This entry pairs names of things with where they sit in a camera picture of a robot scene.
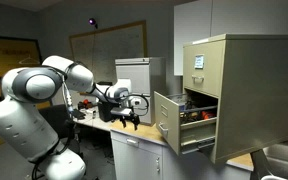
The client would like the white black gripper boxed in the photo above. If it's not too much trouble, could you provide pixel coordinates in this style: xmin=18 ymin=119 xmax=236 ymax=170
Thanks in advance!
xmin=110 ymin=107 xmax=140 ymax=131

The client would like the red object in drawer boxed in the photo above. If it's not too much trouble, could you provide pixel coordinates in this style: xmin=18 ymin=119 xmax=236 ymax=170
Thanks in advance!
xmin=201 ymin=111 xmax=216 ymax=120

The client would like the beige labelled cabinet drawer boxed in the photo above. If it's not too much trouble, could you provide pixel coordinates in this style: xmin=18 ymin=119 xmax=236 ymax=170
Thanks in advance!
xmin=183 ymin=40 xmax=226 ymax=98

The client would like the black box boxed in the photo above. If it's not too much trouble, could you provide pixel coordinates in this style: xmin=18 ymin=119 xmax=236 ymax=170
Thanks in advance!
xmin=97 ymin=101 xmax=116 ymax=123

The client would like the white base cabinet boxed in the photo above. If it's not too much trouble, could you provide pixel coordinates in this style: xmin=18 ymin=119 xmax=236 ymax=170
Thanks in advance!
xmin=110 ymin=129 xmax=252 ymax=180

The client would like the grey metal filing cabinet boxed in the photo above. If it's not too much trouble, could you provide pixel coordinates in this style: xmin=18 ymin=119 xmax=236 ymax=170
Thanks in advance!
xmin=114 ymin=56 xmax=167 ymax=126

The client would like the black office chair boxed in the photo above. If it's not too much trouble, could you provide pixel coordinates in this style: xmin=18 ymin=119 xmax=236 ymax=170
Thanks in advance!
xmin=38 ymin=103 xmax=82 ymax=155

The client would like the wood framed whiteboard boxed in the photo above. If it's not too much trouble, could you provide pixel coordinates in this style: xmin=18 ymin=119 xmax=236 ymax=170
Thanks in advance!
xmin=68 ymin=20 xmax=149 ymax=95

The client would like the white paper label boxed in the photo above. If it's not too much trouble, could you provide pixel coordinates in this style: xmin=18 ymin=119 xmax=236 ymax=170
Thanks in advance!
xmin=194 ymin=54 xmax=205 ymax=70

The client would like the beige metal filing cabinet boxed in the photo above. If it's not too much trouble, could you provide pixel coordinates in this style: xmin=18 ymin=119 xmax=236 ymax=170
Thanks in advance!
xmin=182 ymin=33 xmax=288 ymax=165

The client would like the yellow black framed board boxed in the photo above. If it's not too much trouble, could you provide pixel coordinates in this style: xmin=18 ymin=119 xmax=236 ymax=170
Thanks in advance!
xmin=0 ymin=34 xmax=52 ymax=152

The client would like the white cup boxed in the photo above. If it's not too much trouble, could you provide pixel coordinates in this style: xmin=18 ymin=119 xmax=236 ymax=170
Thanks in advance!
xmin=260 ymin=174 xmax=288 ymax=180

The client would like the stainless steel sink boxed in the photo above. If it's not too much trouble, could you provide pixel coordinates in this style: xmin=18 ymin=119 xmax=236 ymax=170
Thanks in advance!
xmin=249 ymin=141 xmax=288 ymax=180

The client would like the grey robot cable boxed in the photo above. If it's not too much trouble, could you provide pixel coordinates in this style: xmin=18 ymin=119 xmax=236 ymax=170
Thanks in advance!
xmin=61 ymin=74 xmax=77 ymax=118

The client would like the camera with purple light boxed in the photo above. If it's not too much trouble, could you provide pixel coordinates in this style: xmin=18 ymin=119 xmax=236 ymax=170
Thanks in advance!
xmin=88 ymin=17 xmax=99 ymax=30

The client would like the white wall cabinet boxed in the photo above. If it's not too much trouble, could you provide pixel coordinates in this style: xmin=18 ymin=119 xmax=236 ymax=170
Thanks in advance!
xmin=173 ymin=0 xmax=288 ymax=77

